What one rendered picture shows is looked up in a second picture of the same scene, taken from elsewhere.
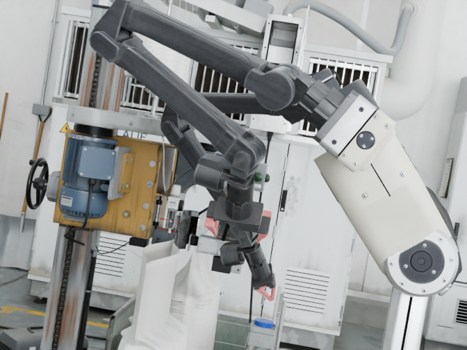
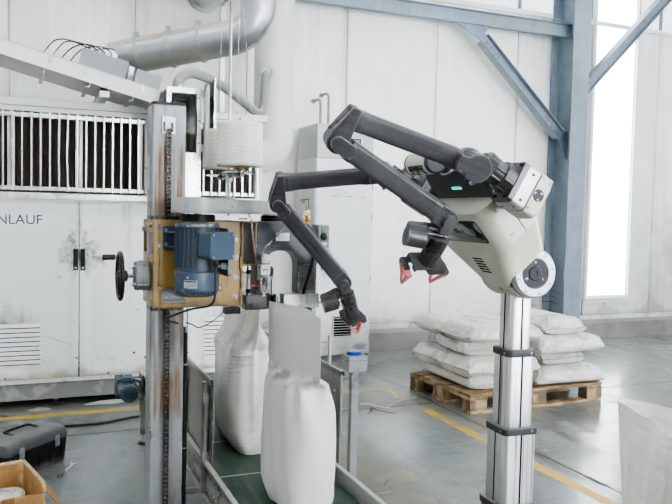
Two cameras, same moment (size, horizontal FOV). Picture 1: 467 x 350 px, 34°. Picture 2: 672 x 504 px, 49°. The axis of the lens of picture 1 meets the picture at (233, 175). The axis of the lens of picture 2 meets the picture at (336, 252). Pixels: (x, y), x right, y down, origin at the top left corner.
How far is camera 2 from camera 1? 1.20 m
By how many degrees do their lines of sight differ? 28
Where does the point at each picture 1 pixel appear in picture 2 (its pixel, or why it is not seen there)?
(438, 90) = not seen: hidden behind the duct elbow
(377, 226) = (515, 254)
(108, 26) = (344, 132)
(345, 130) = (525, 190)
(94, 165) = (221, 248)
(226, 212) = (420, 263)
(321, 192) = not seen: hidden behind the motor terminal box
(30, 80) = not seen: outside the picture
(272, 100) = (477, 175)
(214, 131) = (425, 203)
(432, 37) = (288, 96)
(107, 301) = (27, 391)
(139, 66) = (366, 160)
